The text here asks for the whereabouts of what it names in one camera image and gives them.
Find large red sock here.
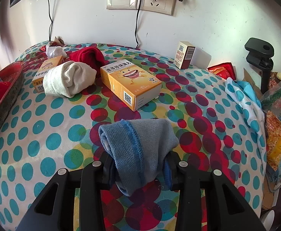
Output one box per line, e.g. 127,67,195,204
0,81,12,106

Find black adapter output cable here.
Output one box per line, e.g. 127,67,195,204
133,0,142,49

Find light blue dotted cloth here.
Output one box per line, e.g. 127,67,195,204
225,77,267,171

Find crumpled clear plastic wrap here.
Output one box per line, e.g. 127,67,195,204
45,45,67,59

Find thin black cable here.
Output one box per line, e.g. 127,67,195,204
47,0,57,41

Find clear plastic bags of goods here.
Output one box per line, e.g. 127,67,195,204
259,82,281,174

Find white rounded object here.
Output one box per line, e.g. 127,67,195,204
261,209,274,229

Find red snack packet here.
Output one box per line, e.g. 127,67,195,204
207,62,237,81

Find small red sock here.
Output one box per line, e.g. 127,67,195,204
69,47,105,77

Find white power socket plate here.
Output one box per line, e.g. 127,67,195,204
139,0,177,16

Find blue-trimmed grey-blue sock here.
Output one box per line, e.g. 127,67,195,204
98,119,179,197

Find small white and brown box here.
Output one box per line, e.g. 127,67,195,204
174,41,196,70

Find cream sock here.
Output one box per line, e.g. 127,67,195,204
43,61,96,99

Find black clamp stand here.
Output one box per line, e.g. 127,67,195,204
244,38,274,94

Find round red tray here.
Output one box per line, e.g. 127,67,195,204
0,61,25,150

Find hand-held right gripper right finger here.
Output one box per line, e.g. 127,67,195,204
163,151,267,231

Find brown cardboard piece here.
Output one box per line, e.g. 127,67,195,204
243,67,262,97

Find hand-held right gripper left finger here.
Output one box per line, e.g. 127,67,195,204
15,151,115,231

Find yellow cartoon medicine box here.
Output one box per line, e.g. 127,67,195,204
100,59,162,112
32,55,65,93

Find polka-dot blanket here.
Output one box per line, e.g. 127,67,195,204
0,42,267,231

